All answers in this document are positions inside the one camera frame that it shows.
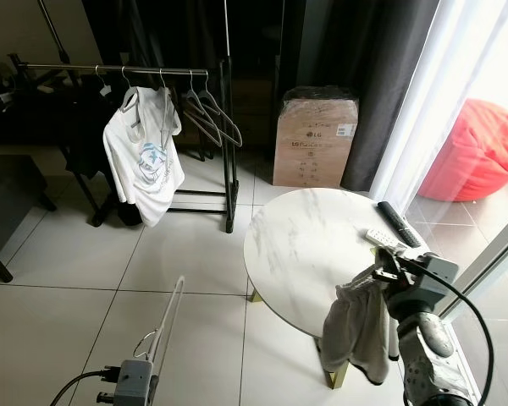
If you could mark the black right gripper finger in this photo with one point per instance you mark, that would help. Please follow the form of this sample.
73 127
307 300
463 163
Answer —
369 286
366 276

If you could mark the white ribbed garment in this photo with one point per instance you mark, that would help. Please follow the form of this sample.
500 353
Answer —
356 330

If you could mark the white plastic hanger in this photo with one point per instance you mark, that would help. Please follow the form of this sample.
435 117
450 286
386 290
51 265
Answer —
171 304

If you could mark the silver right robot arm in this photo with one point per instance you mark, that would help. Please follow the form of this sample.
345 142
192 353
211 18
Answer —
423 347

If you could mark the grey clothes hanger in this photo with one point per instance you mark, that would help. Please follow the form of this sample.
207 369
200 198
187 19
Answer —
220 142
237 139

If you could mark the black remote control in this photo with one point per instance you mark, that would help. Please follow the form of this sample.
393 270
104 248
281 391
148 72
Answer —
398 222

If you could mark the round white marble table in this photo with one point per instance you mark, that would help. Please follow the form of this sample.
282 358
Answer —
305 245

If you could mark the LG cardboard box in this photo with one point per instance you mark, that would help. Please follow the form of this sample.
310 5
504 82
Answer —
313 144

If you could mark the red bean bag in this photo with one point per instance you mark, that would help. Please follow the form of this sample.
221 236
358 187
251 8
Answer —
483 152

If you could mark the black clothes rack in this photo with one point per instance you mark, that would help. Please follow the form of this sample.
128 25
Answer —
229 169

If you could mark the dark grey curtain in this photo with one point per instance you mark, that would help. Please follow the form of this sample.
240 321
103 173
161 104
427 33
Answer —
389 85

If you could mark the dark wood sideboard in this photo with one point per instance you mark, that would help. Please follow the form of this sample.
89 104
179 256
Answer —
254 110

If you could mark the white sheer curtain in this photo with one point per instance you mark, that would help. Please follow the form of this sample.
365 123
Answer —
457 59

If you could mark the white printed T-shirt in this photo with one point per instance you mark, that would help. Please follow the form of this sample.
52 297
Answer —
144 169

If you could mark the thin silver metal pole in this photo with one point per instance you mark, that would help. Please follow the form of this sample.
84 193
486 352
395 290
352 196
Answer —
227 30

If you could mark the black hanging garment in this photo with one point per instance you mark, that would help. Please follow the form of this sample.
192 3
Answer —
89 127

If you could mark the dark grey ottoman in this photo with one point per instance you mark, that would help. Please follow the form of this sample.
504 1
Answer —
8 194

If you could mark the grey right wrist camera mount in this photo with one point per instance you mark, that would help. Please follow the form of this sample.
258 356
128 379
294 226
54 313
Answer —
436 279

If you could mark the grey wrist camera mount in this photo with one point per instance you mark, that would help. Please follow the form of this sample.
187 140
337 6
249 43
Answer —
436 279
135 385

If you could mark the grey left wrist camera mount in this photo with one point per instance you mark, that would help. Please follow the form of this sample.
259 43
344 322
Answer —
135 385

